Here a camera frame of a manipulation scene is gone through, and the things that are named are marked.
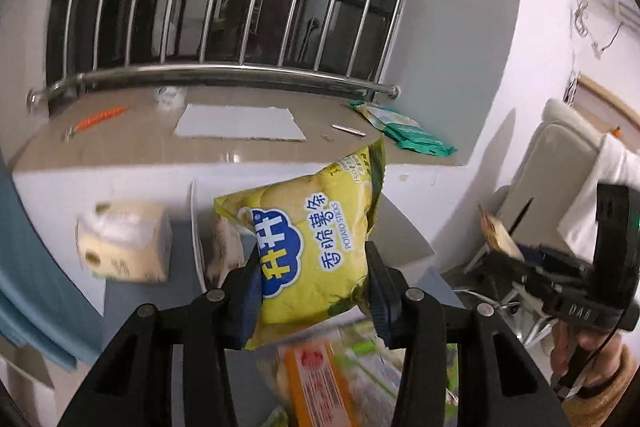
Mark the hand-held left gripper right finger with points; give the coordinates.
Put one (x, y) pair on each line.
(380, 304)

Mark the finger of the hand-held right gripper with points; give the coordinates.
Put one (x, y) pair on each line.
(500, 267)

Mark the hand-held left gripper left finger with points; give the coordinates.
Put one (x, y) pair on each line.
(247, 309)

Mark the small brown snack piece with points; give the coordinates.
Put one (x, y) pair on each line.
(500, 232)

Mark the yellow potato stick bag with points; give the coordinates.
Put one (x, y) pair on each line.
(310, 257)

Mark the person's right forearm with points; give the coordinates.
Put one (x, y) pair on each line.
(620, 407)

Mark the person's right hand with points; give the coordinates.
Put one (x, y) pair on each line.
(607, 362)

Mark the green snack packet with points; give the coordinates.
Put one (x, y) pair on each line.
(365, 357)

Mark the pale snack packet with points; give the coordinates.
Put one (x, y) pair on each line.
(225, 247)

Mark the white cloth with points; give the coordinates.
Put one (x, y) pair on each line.
(610, 177)

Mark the orange snack packet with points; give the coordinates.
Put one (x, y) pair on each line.
(315, 382)

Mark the beige chair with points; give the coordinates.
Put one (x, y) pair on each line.
(550, 167)

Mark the blue-grey table mat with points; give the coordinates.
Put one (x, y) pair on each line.
(130, 292)

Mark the beige tissue roll pack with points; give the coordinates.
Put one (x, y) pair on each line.
(130, 242)

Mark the pink white stick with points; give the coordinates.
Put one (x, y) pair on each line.
(349, 130)

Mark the white paper sheet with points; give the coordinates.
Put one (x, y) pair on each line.
(240, 123)

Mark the pale green wipes packet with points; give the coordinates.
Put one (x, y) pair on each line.
(385, 113)

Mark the blue curtain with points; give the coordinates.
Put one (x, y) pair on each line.
(35, 267)

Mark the small white container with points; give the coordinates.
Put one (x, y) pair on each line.
(170, 97)

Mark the orange pen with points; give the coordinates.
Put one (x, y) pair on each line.
(102, 114)

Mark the wooden frame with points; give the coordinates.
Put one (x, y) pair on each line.
(607, 96)

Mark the steel window guard rail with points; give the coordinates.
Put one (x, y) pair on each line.
(225, 71)

